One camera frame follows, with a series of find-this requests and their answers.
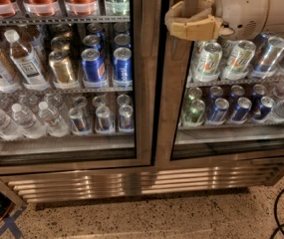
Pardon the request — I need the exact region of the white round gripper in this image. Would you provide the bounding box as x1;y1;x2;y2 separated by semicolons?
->
164;0;284;41

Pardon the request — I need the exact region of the glass fridge door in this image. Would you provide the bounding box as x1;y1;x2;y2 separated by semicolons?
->
156;0;284;168
0;0;161;174

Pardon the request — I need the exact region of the left white 7up can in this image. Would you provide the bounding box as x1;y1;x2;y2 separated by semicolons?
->
194;42;222;83

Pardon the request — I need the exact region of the white 7up can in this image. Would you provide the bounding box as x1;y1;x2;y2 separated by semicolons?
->
222;40;256;80
194;42;222;83

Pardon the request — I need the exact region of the right white 7up can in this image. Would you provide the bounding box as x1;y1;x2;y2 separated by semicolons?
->
222;40;256;80

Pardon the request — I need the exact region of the silver blue can upper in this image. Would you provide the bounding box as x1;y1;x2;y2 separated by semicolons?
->
251;36;284;79

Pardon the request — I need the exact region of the blue can lower middle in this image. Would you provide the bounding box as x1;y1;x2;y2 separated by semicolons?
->
229;97;252;124

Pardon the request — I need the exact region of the blue can lower left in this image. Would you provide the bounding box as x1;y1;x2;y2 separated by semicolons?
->
207;98;229;125

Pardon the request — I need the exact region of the green soda can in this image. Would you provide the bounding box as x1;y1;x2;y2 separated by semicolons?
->
183;99;205;126

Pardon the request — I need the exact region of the front blue pepsi can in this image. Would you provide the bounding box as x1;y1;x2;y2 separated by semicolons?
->
113;47;133;86

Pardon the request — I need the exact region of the blue pepsi can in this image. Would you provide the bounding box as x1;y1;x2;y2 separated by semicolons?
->
113;47;133;86
81;48;108;88

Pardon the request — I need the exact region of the blue can lower right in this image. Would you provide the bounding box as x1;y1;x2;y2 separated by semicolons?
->
250;96;275;122

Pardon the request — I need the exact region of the right small pepsi can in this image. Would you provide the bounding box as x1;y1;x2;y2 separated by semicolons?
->
119;105;134;131

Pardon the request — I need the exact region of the small pepsi can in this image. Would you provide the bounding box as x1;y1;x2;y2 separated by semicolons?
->
96;106;115;133
119;105;134;131
69;108;91;134

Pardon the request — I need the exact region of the middle small pepsi can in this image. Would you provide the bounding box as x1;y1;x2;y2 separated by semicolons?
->
96;106;115;133

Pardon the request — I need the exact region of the gold soda can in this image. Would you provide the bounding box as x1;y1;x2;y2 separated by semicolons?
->
49;51;80;90

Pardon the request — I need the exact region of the left small pepsi can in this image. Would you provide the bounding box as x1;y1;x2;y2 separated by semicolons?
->
69;108;91;134

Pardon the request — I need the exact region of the right water bottle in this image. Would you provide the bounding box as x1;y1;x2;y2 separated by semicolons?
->
38;102;69;137

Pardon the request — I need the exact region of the water bottle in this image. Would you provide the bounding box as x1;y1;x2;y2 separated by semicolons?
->
38;102;69;137
12;104;46;138
0;109;23;140

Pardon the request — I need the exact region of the white cap tea bottle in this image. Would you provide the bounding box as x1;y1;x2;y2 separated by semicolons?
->
4;29;49;91

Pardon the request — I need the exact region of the middle water bottle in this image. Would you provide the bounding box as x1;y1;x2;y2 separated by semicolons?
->
12;104;46;138

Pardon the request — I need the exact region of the left water bottle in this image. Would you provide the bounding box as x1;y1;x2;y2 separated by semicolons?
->
0;109;23;140

